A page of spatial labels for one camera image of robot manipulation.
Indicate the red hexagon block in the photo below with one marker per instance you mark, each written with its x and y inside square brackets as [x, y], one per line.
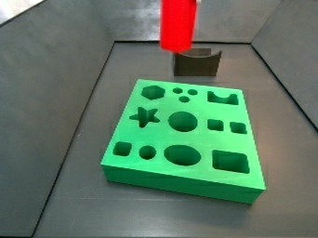
[177, 24]

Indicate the black cradle stand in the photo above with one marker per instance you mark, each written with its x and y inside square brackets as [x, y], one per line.
[197, 62]

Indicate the green shape sorting board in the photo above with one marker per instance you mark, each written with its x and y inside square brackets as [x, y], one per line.
[183, 140]

